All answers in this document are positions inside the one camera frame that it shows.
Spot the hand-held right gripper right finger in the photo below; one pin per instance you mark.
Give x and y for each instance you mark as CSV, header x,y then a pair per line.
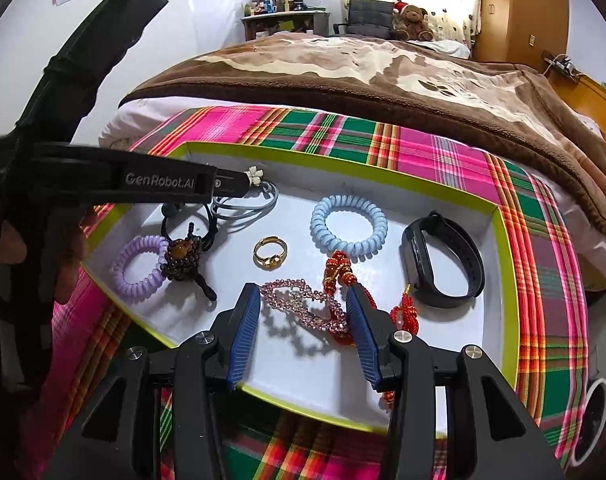
x,y
365,340

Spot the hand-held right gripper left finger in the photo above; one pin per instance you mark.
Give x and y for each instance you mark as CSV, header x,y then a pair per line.
x,y
245,335

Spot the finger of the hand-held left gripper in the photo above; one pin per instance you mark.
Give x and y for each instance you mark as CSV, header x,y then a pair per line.
x,y
228,184

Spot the yellow-green cardboard box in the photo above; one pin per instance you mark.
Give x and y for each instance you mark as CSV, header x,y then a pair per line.
x,y
293,220

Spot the red bead knot ornament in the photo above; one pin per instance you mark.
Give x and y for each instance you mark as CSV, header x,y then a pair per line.
x,y
335,270

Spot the brown bead ornament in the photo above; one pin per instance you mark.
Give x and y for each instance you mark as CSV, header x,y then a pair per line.
x,y
180,255

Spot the person's left hand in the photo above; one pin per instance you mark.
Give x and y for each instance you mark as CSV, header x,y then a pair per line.
x,y
75,255

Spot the black fitness band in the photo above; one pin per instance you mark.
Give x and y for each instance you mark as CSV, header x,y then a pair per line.
x,y
415,260

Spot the brown plush blanket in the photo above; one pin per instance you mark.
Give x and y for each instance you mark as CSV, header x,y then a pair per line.
x,y
333,65

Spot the small grey desk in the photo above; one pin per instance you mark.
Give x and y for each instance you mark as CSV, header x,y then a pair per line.
x,y
283,22

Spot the pink green plaid blanket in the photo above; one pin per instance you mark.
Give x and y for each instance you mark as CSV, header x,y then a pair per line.
x,y
433,155

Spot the dark grey office chair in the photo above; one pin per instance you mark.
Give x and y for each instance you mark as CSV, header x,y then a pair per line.
x,y
368,15

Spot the white ringed round appliance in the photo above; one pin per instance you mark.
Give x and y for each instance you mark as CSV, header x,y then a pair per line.
x,y
600,410

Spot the brown teddy bear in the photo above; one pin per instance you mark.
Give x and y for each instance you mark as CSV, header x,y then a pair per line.
x,y
413,17

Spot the white pillow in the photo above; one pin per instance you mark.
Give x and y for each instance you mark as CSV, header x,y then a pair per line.
x,y
453,47

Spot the power strip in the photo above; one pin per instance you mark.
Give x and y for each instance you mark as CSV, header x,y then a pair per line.
x,y
560,65

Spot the wooden wardrobe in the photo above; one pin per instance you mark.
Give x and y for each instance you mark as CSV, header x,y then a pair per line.
x,y
523,10

